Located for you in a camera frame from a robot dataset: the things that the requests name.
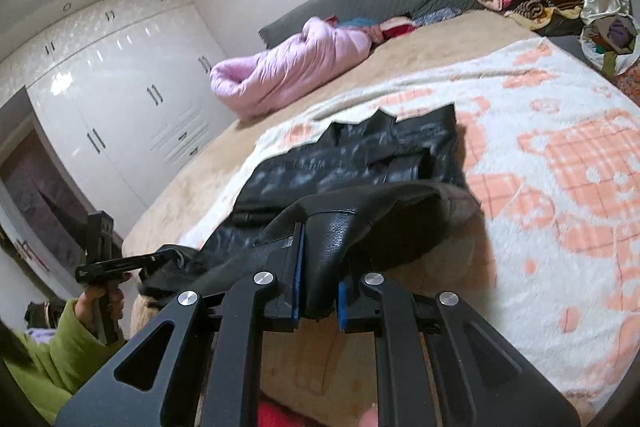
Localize black leather jacket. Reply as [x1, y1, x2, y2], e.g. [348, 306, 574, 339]
[140, 104, 480, 320]

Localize green left sleeve forearm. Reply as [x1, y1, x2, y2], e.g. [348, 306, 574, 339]
[1, 287, 126, 424]

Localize bag of clothes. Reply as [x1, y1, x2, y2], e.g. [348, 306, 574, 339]
[580, 14, 639, 77]

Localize person's left hand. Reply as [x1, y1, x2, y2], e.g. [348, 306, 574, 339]
[74, 274, 131, 337]

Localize person's right hand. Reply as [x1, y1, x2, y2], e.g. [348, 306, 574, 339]
[359, 403, 378, 427]

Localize pink rolled duvet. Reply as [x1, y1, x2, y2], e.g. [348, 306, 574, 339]
[210, 17, 372, 120]

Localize white glossy wardrobe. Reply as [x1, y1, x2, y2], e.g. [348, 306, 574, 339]
[1, 0, 235, 236]

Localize red and blue pillows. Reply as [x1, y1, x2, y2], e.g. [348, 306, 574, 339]
[326, 8, 462, 44]

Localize white and orange blanket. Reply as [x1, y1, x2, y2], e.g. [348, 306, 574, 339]
[181, 38, 639, 421]

